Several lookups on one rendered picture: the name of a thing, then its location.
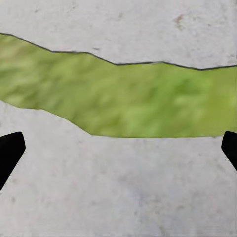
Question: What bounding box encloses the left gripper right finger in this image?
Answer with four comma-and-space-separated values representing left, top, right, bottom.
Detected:
221, 131, 237, 171

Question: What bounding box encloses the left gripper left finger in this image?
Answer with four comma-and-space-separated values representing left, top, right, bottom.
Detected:
0, 131, 26, 190

